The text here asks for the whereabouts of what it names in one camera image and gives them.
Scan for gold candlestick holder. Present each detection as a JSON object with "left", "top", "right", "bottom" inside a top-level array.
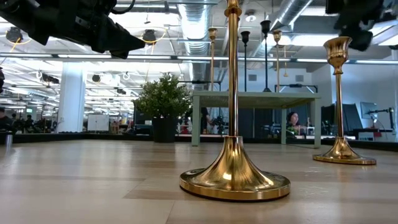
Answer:
[
  {"left": 179, "top": 0, "right": 292, "bottom": 202},
  {"left": 272, "top": 30, "right": 283, "bottom": 93},
  {"left": 312, "top": 36, "right": 377, "bottom": 166},
  {"left": 207, "top": 27, "right": 218, "bottom": 92}
]

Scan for white cabinet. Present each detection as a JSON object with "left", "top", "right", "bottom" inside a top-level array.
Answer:
[{"left": 86, "top": 113, "right": 110, "bottom": 132}]

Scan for hanging gold pendant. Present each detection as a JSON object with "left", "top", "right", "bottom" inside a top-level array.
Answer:
[{"left": 282, "top": 45, "right": 289, "bottom": 78}]

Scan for person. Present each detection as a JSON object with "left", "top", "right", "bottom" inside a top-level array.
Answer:
[
  {"left": 0, "top": 106, "right": 15, "bottom": 133},
  {"left": 200, "top": 107, "right": 215, "bottom": 134},
  {"left": 285, "top": 111, "right": 302, "bottom": 135},
  {"left": 22, "top": 114, "right": 35, "bottom": 132}
]

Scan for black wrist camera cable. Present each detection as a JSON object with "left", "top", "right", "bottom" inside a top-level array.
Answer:
[{"left": 110, "top": 0, "right": 137, "bottom": 15}]

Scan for black ceiling camera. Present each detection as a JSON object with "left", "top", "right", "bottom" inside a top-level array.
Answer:
[
  {"left": 142, "top": 29, "right": 158, "bottom": 44},
  {"left": 5, "top": 26, "right": 24, "bottom": 43}
]

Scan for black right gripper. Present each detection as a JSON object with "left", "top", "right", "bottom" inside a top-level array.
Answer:
[{"left": 325, "top": 0, "right": 385, "bottom": 52}]

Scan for computer monitor on arm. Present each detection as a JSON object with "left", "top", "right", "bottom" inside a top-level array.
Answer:
[{"left": 359, "top": 101, "right": 396, "bottom": 130}]

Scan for black aluminium table frame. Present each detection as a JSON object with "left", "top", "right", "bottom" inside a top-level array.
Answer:
[{"left": 0, "top": 132, "right": 398, "bottom": 153}]

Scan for green plant in black pot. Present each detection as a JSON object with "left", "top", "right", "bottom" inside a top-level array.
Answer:
[{"left": 134, "top": 73, "right": 193, "bottom": 144}]

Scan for white square column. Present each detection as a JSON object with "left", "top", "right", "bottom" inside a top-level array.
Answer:
[{"left": 57, "top": 60, "right": 87, "bottom": 134}]

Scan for black candlestick holder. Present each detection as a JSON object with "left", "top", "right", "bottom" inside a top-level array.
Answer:
[
  {"left": 260, "top": 19, "right": 272, "bottom": 93},
  {"left": 240, "top": 30, "right": 251, "bottom": 92}
]

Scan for green table in background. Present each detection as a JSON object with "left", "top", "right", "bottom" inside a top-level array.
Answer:
[{"left": 191, "top": 90, "right": 323, "bottom": 149}]

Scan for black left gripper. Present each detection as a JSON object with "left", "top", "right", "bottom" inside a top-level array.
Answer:
[{"left": 51, "top": 0, "right": 146, "bottom": 60}]

